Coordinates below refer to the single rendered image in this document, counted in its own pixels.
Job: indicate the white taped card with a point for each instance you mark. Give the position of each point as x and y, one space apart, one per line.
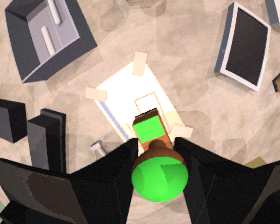
134 90

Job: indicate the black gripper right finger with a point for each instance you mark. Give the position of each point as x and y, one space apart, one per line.
219 191

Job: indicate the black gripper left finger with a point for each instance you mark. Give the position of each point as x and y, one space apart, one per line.
96 194

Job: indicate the green-handled rubber stamp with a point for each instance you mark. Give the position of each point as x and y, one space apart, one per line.
159 173

